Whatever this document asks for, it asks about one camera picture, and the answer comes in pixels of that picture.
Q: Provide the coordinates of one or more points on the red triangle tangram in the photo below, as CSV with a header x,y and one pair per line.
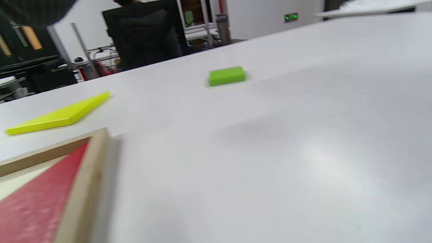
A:
x,y
37,206

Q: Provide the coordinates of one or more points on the green exit sign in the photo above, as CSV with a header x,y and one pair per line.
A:
x,y
291,17

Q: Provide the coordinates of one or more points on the wooden square tangram tray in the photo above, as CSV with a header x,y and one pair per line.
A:
x,y
86,189

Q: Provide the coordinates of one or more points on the yellow triangle tangram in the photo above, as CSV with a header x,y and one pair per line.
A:
x,y
57,118

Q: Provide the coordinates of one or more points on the grey bottle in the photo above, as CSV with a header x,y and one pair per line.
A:
x,y
222,28

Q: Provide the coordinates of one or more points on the green square tangram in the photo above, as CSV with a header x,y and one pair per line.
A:
x,y
226,76

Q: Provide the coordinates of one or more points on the black office chair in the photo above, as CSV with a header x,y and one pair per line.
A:
x,y
141,37

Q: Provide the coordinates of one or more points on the person's right hand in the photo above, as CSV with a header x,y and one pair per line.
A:
x,y
30,11

